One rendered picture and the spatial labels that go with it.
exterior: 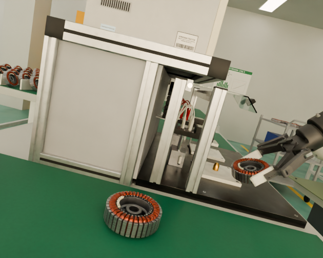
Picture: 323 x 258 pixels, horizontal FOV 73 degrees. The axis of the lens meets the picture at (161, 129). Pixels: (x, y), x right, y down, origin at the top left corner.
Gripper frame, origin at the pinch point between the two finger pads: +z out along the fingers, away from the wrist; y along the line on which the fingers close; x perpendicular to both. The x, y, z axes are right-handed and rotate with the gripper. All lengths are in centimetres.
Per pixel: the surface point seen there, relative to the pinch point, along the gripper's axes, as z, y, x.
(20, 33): 189, 316, 225
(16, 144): 54, -4, 47
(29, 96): 97, 83, 79
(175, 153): 17.9, 6.2, 14.9
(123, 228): 23.9, -31.2, 21.5
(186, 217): 18.1, -20.2, 9.8
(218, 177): 10.1, 2.0, 1.6
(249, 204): 5.6, -9.3, -3.4
